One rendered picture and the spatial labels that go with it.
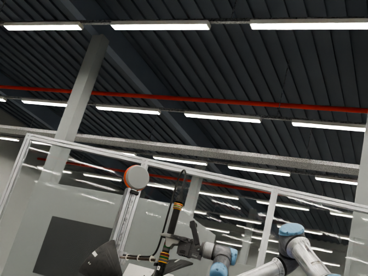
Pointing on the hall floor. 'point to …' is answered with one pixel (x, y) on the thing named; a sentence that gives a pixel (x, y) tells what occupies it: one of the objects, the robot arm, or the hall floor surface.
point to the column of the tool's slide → (124, 217)
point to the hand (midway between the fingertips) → (164, 234)
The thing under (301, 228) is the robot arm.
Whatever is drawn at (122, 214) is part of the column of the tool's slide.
